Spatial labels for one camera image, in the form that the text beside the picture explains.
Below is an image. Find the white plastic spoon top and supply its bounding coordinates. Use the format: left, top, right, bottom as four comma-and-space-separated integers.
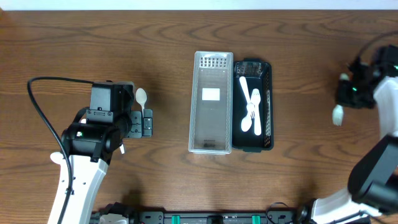
136, 88, 147, 116

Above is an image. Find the white plastic spoon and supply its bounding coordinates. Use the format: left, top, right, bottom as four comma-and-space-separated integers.
50, 152, 65, 165
136, 88, 147, 116
119, 144, 125, 154
239, 76, 255, 132

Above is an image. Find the translucent white plastic basket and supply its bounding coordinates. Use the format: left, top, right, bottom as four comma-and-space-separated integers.
188, 51, 233, 155

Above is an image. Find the white label sticker in basket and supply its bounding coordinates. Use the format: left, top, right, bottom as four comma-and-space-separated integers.
201, 88, 220, 101

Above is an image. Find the dark green plastic basket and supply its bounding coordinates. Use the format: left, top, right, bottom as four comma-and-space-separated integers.
232, 58, 274, 152

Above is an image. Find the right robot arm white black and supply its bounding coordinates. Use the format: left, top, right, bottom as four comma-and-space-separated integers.
294, 45, 397, 223

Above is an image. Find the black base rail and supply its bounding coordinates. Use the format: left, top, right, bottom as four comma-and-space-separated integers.
90, 202, 307, 224

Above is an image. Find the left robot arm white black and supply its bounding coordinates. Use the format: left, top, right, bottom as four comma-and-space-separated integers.
49, 82, 153, 223

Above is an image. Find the white plastic fork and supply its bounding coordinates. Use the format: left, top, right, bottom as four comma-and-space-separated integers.
251, 88, 262, 136
331, 73, 349, 127

